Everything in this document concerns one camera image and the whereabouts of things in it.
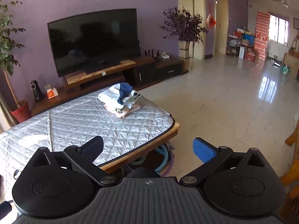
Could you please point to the wooden table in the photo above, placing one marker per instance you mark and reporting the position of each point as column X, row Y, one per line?
column 151, row 140

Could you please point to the white tissue box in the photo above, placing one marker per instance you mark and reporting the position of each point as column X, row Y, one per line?
column 165, row 56

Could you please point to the orange tissue packet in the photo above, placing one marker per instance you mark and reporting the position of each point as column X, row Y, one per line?
column 51, row 94

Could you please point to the cardboard box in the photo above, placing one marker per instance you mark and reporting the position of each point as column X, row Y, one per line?
column 292, row 63

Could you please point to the cream door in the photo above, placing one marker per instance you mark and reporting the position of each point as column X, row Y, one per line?
column 221, row 23
column 198, row 16

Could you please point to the white garment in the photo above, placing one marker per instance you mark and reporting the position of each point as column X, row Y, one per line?
column 108, row 95

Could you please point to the purple-leaf plant in wicker vase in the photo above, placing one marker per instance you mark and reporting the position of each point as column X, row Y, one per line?
column 185, row 49

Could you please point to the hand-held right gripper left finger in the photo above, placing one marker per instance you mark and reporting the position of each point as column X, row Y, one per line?
column 93, row 147

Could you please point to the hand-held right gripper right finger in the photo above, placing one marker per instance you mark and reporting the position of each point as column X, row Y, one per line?
column 203, row 150

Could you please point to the black router with antennas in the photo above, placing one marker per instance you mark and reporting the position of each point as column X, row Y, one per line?
column 149, row 54

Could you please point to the light wooden riser board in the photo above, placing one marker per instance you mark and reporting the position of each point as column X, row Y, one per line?
column 93, row 74

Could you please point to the navy blue garment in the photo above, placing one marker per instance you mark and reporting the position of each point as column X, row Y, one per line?
column 126, row 89

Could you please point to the orange wooden chair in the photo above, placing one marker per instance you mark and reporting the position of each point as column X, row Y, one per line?
column 292, row 179

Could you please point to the barred window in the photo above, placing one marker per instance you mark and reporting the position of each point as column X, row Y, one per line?
column 278, row 30

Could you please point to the silver quilted table cover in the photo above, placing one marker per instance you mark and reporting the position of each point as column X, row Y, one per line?
column 81, row 121

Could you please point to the wall socket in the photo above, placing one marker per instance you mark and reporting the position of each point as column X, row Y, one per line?
column 47, row 87

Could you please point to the framed wall picture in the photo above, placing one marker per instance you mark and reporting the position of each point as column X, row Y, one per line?
column 296, row 23

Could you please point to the blue hoop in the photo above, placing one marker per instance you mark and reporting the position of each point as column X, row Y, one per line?
column 164, row 161

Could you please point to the purple hoop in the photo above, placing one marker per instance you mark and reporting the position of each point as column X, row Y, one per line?
column 171, row 163

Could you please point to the potted tree in red pot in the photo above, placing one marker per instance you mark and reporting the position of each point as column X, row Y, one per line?
column 22, row 112

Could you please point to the dark wooden television stand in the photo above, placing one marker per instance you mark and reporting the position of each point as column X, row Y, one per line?
column 144, row 73

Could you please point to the black flat television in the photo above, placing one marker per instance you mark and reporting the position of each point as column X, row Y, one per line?
column 93, row 42

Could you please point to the black tabletop device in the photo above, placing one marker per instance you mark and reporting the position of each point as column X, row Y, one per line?
column 37, row 93

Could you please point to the green jar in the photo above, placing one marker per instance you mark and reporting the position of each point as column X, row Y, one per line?
column 285, row 70

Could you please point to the light green garment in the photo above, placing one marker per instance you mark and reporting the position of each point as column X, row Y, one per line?
column 132, row 100

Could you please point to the stack of red boxes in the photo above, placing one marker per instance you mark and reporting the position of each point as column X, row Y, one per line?
column 262, row 35

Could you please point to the red hanging ornament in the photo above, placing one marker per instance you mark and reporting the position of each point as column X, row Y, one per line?
column 211, row 22

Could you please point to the pink garment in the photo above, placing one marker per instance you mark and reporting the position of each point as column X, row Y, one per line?
column 123, row 113

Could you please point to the cluttered storage rack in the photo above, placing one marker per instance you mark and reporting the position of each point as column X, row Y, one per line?
column 243, row 42

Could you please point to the ceiling fan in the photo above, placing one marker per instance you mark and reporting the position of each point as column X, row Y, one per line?
column 283, row 2

